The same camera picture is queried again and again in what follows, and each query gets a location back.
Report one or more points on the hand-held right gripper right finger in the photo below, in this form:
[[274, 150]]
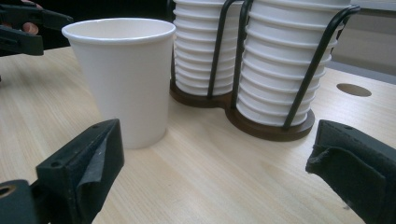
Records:
[[358, 174]]

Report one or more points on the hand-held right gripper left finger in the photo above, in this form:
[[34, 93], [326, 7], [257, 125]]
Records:
[[77, 168]]

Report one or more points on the single white paper cup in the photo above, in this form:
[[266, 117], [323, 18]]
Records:
[[124, 87]]

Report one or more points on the tall stack of paper cups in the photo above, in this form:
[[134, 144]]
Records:
[[277, 62]]

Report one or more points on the short stack of paper cups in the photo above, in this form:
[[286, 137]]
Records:
[[194, 46]]

